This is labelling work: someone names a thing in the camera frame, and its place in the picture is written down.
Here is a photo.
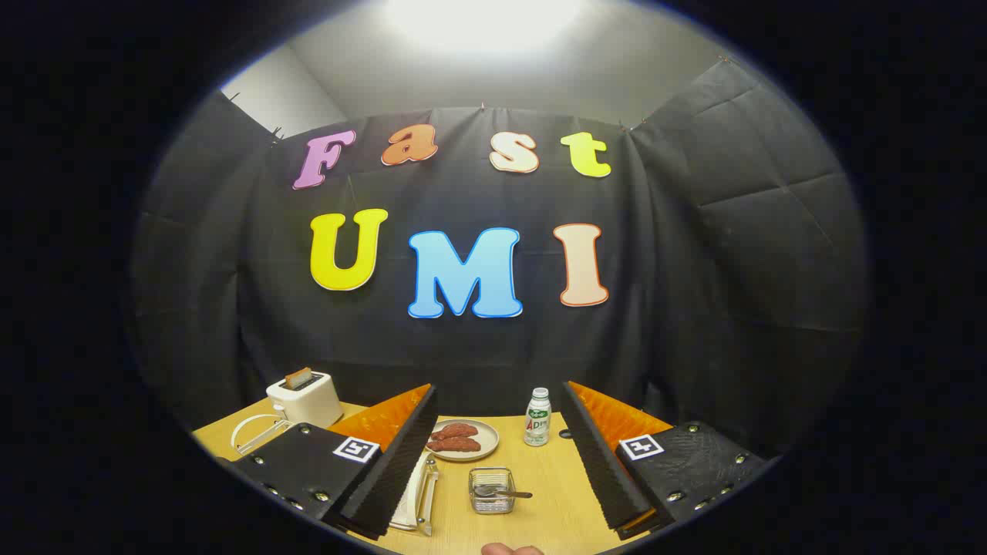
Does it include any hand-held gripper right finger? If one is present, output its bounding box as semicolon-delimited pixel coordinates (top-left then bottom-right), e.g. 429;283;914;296
557;380;774;540

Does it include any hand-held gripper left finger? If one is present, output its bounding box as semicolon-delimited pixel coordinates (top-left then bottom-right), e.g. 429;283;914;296
230;383;439;539

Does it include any white wire dish rack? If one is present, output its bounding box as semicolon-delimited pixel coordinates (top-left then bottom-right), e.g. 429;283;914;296
230;412;442;538

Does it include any metal wire basket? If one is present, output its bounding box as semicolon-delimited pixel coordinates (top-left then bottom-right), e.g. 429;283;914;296
468;466;516;516

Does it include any beige round plate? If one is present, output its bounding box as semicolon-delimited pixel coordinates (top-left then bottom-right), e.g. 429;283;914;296
426;419;500;463

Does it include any white drink bottle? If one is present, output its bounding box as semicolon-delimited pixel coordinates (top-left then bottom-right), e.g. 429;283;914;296
524;387;552;448

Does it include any white toaster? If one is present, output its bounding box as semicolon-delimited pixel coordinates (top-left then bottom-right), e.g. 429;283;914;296
266;370;344;429

